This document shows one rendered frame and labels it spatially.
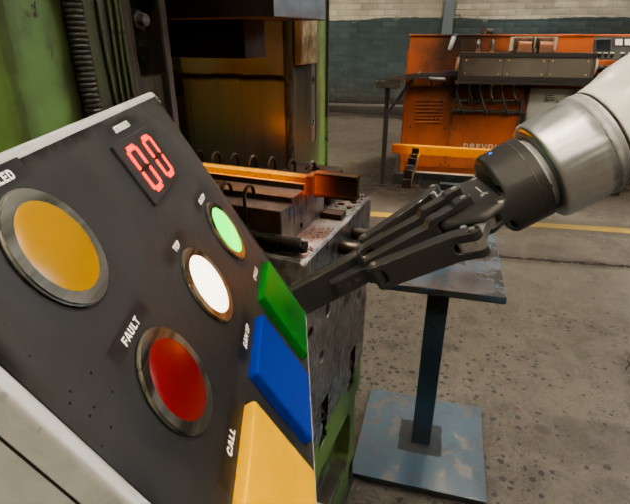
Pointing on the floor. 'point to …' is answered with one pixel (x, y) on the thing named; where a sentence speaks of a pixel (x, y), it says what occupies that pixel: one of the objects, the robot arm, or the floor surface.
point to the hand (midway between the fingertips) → (330, 282)
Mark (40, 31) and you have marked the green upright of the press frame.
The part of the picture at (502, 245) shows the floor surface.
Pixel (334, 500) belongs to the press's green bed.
